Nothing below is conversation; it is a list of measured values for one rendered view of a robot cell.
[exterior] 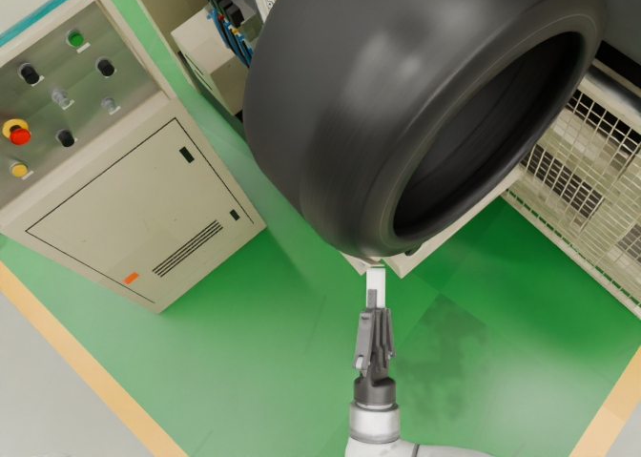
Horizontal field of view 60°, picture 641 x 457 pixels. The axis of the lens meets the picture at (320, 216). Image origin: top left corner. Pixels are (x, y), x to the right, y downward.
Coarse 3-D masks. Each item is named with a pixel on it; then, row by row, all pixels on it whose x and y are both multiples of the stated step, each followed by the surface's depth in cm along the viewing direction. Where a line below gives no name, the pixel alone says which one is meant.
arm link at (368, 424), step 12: (360, 408) 97; (372, 408) 97; (384, 408) 97; (396, 408) 97; (360, 420) 96; (372, 420) 95; (384, 420) 95; (396, 420) 97; (360, 432) 96; (372, 432) 95; (384, 432) 95; (396, 432) 97
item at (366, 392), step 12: (372, 360) 97; (360, 372) 97; (372, 372) 97; (384, 372) 101; (360, 384) 97; (372, 384) 97; (384, 384) 97; (360, 396) 97; (372, 396) 96; (384, 396) 96
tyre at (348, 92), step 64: (320, 0) 72; (384, 0) 68; (448, 0) 65; (512, 0) 66; (576, 0) 72; (256, 64) 80; (320, 64) 72; (384, 64) 67; (448, 64) 66; (512, 64) 112; (576, 64) 92; (256, 128) 85; (320, 128) 73; (384, 128) 69; (448, 128) 122; (512, 128) 115; (320, 192) 78; (384, 192) 76; (448, 192) 118; (384, 256) 98
